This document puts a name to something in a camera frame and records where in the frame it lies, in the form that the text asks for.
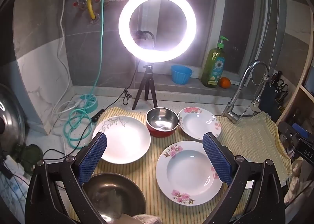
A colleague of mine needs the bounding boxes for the black inline cable switch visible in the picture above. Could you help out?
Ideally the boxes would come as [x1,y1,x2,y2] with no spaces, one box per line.
[91,108,106,122]

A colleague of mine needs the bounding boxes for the black scissors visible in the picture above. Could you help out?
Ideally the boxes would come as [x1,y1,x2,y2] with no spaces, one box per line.
[277,80,289,95]

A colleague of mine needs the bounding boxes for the wooden shelf unit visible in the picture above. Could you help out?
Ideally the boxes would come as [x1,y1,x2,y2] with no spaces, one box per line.
[275,50,314,141]

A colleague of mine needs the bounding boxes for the person's right hand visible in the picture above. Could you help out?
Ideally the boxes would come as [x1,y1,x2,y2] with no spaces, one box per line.
[284,162,303,203]

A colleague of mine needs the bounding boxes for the white plate with leaf print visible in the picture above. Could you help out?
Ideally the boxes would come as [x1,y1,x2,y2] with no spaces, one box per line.
[92,115,151,165]

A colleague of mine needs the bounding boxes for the small pink floral plate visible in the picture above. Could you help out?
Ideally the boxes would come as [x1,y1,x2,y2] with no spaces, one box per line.
[178,107,222,141]

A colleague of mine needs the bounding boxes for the blue ribbed cup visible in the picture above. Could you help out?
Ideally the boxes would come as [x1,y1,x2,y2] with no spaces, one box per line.
[171,65,193,84]

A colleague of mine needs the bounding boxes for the white ring light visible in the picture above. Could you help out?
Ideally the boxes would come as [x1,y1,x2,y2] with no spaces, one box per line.
[118,0,197,63]

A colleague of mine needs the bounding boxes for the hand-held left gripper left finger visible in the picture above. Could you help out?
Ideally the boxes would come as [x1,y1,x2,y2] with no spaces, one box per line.
[25,132,108,224]

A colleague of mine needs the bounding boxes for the large pink floral plate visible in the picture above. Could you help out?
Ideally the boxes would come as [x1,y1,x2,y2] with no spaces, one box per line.
[156,140,224,206]

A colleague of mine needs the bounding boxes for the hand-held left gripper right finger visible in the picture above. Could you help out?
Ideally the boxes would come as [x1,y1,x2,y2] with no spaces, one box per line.
[202,132,286,224]

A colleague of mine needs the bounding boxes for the round teal power strip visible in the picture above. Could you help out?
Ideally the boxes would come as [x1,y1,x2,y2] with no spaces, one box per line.
[77,94,99,114]

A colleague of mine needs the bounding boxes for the red steel bowl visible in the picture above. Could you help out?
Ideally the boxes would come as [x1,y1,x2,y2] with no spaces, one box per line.
[146,107,179,138]

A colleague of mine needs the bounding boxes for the dark window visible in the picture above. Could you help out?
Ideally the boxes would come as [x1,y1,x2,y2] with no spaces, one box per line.
[145,0,256,73]

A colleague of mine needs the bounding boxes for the teal cable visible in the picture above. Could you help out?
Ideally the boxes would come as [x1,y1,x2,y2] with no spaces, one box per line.
[63,0,112,142]

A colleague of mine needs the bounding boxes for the yellow striped cloth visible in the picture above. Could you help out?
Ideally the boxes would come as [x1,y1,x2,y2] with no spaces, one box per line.
[66,107,292,224]

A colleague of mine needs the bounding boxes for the pink knit fabric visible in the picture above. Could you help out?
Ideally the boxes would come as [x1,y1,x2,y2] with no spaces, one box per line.
[118,213,163,224]

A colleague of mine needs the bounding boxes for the dark knife block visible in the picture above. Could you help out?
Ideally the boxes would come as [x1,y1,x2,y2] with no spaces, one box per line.
[260,70,290,122]

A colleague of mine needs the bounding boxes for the black gooseneck phone clamp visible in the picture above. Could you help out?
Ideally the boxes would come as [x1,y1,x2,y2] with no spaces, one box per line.
[136,30,156,50]

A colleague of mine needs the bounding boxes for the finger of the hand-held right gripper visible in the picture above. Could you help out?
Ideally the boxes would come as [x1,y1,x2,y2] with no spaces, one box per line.
[280,121,310,144]

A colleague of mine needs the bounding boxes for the green dish soap bottle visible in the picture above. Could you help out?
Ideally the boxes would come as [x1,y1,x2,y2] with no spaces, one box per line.
[202,36,229,88]

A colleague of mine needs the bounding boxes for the black tripod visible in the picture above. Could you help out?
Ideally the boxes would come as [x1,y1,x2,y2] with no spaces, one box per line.
[132,63,158,111]

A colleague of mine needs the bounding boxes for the chrome faucet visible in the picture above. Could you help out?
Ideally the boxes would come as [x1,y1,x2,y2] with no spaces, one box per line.
[221,60,270,124]

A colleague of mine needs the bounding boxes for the plain steel bowl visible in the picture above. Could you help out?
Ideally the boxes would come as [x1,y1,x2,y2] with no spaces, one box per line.
[82,173,147,224]

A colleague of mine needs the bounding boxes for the steel pot lid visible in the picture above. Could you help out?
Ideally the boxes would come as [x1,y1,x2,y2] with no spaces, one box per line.
[0,83,26,156]

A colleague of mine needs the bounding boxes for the black cable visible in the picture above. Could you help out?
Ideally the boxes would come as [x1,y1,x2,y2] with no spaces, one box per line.
[123,59,143,106]
[43,121,95,163]

